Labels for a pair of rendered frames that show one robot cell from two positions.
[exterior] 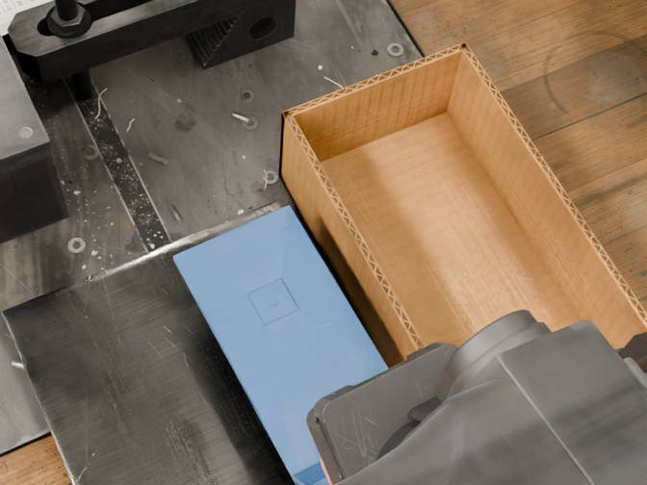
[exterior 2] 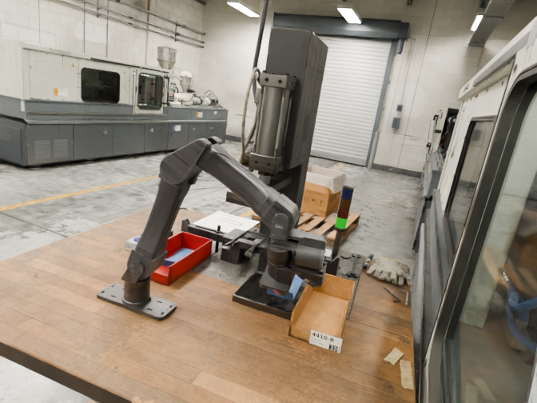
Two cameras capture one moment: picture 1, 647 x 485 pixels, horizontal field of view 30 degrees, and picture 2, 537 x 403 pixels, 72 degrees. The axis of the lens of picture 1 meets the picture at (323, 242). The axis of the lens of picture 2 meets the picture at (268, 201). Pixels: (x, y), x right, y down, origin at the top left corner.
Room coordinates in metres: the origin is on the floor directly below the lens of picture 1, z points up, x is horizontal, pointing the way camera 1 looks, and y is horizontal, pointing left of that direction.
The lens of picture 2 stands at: (-0.40, -0.64, 1.45)
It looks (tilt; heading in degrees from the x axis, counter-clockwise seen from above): 16 degrees down; 50
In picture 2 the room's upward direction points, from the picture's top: 8 degrees clockwise
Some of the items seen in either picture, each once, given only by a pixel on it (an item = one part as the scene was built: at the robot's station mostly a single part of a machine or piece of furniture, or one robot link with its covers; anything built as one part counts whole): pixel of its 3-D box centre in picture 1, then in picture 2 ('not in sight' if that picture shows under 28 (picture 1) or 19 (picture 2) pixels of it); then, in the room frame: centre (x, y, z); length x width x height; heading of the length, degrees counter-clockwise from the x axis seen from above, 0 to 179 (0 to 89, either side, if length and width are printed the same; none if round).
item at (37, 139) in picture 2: not in sight; (141, 127); (2.31, 7.02, 0.49); 5.51 x 1.02 x 0.97; 29
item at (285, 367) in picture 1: (299, 338); (286, 281); (0.24, 0.01, 0.97); 0.15 x 0.07 x 0.03; 35
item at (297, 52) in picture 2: not in sight; (288, 101); (0.43, 0.33, 1.44); 0.17 x 0.13 x 0.42; 33
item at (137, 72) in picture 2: not in sight; (152, 93); (2.28, 6.40, 1.21); 0.86 x 0.10 x 0.79; 29
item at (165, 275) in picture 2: not in sight; (176, 255); (0.07, 0.34, 0.93); 0.25 x 0.12 x 0.06; 33
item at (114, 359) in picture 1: (201, 378); (270, 293); (0.24, 0.06, 0.91); 0.17 x 0.16 x 0.02; 123
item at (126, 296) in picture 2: not in sight; (137, 289); (-0.10, 0.18, 0.94); 0.20 x 0.07 x 0.08; 123
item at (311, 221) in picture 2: not in sight; (308, 219); (2.79, 2.36, 0.07); 1.20 x 1.00 x 0.14; 26
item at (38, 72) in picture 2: not in sight; (91, 84); (1.21, 6.39, 1.24); 2.95 x 0.98 x 0.90; 29
